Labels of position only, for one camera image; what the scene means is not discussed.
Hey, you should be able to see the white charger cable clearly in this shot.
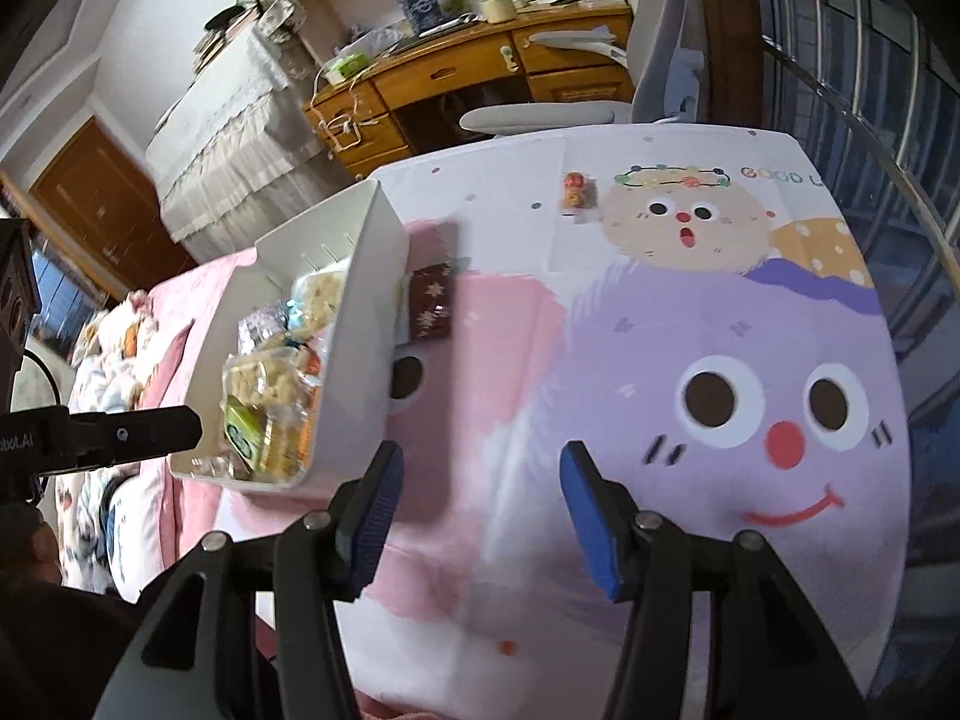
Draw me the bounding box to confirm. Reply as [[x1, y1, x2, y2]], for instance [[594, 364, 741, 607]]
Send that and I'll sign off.
[[311, 60, 391, 158]]

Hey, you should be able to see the brown star-print packet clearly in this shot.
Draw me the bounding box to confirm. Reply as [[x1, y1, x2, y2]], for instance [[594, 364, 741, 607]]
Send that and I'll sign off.
[[409, 262, 457, 342]]

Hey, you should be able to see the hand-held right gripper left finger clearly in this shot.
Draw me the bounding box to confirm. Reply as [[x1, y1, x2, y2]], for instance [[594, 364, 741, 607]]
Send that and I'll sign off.
[[90, 439, 407, 720]]

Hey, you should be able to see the green tissue box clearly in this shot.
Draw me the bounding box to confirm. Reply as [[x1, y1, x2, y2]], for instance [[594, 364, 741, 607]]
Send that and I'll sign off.
[[324, 54, 370, 87]]

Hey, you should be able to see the white lace cover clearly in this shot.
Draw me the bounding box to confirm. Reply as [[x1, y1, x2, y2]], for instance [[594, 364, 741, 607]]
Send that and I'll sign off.
[[144, 30, 331, 263]]

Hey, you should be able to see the pink blanket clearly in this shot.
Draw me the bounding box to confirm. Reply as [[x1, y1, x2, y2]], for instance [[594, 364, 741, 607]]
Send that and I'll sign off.
[[105, 251, 260, 601]]

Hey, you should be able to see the cartoon printed bedding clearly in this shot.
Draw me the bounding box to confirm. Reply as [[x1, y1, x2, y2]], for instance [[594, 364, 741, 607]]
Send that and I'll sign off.
[[56, 289, 162, 586]]

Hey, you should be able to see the grey office chair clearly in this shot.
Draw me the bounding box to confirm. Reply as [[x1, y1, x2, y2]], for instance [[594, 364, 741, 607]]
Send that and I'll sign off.
[[459, 0, 721, 137]]

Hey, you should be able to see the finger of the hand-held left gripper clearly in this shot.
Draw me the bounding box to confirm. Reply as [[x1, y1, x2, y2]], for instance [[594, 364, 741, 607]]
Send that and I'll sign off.
[[69, 403, 205, 470]]

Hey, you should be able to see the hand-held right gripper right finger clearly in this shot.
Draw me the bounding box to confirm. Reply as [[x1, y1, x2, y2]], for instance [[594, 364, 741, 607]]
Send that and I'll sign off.
[[560, 441, 860, 720]]

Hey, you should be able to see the metal window grille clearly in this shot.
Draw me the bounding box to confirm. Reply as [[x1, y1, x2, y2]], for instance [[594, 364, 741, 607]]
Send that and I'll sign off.
[[750, 0, 960, 541]]

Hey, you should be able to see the white plastic storage box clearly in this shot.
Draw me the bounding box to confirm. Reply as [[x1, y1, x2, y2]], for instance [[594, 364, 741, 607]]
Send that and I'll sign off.
[[169, 178, 410, 494]]

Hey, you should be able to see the blue gift bag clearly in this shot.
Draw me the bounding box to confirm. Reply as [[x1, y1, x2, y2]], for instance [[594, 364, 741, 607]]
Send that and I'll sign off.
[[390, 0, 443, 37]]

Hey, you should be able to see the black cable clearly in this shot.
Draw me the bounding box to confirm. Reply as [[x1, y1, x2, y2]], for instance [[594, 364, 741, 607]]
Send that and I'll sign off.
[[22, 349, 65, 421]]

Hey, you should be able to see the floral cloth bag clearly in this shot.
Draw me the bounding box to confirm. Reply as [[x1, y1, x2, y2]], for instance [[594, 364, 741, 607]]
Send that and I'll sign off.
[[259, 0, 307, 42]]

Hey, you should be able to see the cartoon printed tablecloth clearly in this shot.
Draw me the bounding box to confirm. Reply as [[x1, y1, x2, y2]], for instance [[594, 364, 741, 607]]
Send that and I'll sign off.
[[214, 124, 912, 706]]

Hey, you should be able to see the brown wooden door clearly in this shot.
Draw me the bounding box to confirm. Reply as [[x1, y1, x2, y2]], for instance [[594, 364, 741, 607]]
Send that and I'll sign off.
[[30, 116, 200, 301]]

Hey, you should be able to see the pile of assorted snacks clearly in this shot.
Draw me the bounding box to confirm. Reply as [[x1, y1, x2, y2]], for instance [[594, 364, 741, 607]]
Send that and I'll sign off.
[[191, 270, 353, 482]]

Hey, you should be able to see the wooden desk with drawers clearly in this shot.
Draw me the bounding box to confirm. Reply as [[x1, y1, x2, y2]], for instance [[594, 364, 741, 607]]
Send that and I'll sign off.
[[304, 0, 635, 181]]

